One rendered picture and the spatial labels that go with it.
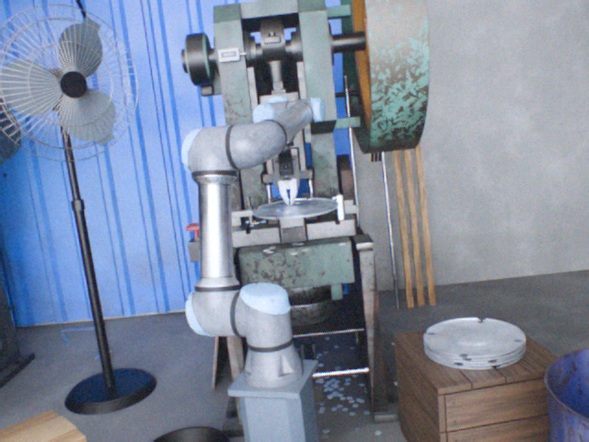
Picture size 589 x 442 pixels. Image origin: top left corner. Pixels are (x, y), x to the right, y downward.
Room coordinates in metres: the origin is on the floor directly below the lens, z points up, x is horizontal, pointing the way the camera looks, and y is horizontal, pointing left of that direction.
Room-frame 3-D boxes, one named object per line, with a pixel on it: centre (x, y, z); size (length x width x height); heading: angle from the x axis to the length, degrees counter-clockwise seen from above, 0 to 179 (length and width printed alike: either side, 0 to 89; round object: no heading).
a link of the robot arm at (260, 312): (1.37, 0.09, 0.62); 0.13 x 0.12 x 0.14; 69
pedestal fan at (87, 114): (2.67, 0.88, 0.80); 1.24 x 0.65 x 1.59; 178
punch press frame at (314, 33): (2.31, -0.01, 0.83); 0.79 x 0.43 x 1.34; 178
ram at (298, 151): (2.13, -0.01, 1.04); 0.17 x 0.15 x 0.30; 178
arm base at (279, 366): (1.37, 0.09, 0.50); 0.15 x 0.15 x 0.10
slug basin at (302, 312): (2.17, -0.01, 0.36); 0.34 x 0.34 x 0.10
